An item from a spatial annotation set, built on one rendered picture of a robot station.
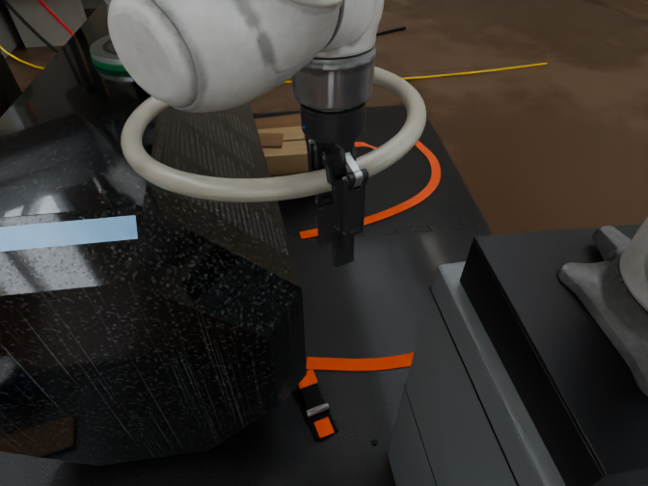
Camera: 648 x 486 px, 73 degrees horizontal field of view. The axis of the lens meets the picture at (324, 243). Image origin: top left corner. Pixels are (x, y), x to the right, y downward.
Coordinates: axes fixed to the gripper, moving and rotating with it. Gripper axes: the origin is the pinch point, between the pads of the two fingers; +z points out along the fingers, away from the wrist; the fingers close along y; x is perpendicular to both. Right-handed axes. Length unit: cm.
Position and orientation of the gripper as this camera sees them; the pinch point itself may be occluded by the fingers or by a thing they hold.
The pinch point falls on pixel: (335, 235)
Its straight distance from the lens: 62.9
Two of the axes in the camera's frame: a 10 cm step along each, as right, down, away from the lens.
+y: -4.2, -5.9, 6.9
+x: -9.1, 3.0, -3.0
